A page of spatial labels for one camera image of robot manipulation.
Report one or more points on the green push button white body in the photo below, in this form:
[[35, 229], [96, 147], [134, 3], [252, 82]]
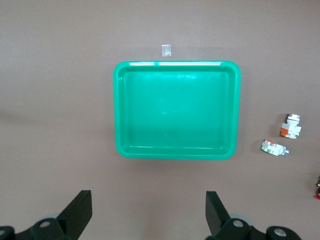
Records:
[[290, 128], [272, 148]]

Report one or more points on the small clear tape piece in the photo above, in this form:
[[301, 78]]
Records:
[[166, 50]]

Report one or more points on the red mushroom button black body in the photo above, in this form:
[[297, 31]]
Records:
[[318, 186]]

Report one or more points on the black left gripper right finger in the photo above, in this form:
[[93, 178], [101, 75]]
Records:
[[215, 212]]

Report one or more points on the green plastic tray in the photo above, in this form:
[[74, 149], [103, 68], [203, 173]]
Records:
[[175, 112]]

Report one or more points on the brown table cover sheet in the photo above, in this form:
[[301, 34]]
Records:
[[50, 100]]

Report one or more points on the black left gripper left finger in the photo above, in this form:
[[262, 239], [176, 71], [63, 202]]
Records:
[[80, 210]]

